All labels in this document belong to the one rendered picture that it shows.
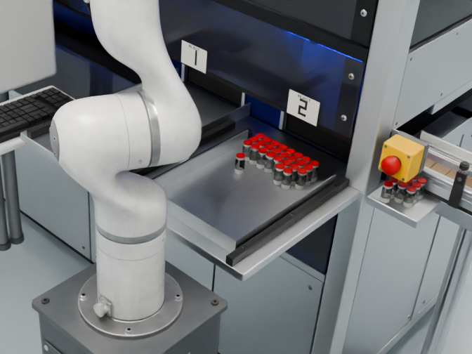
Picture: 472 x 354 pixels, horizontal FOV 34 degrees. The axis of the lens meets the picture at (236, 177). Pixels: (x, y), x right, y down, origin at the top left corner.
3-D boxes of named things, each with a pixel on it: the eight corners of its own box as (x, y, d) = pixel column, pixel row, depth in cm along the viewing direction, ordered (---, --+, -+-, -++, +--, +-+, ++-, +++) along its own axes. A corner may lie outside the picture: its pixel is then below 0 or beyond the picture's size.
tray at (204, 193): (246, 142, 186) (246, 129, 184) (333, 187, 173) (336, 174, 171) (142, 197, 164) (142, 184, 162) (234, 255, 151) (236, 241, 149)
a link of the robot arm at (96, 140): (175, 237, 128) (181, 111, 114) (64, 257, 121) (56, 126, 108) (154, 195, 137) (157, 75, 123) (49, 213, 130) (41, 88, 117)
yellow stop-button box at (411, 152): (394, 157, 170) (400, 129, 166) (422, 171, 167) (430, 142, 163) (376, 170, 165) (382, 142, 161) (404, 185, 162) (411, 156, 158)
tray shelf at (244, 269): (164, 79, 214) (164, 73, 213) (376, 185, 178) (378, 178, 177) (20, 139, 183) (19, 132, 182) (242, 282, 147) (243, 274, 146)
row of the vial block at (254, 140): (251, 152, 182) (253, 135, 180) (312, 183, 173) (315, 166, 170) (245, 154, 181) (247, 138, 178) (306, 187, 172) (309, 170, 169)
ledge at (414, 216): (397, 178, 181) (399, 172, 180) (446, 202, 175) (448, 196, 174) (365, 202, 172) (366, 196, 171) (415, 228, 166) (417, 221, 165)
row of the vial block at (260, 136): (257, 148, 184) (259, 131, 181) (318, 180, 175) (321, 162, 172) (251, 151, 182) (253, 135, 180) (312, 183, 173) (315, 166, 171)
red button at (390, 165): (386, 165, 164) (390, 149, 162) (402, 173, 162) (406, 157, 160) (376, 172, 162) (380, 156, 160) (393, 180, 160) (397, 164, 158)
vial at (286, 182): (284, 182, 172) (286, 166, 170) (292, 187, 171) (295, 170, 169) (278, 187, 171) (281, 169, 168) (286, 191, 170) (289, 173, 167)
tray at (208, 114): (177, 79, 211) (178, 67, 209) (249, 114, 197) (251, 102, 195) (79, 120, 188) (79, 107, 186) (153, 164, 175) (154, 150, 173)
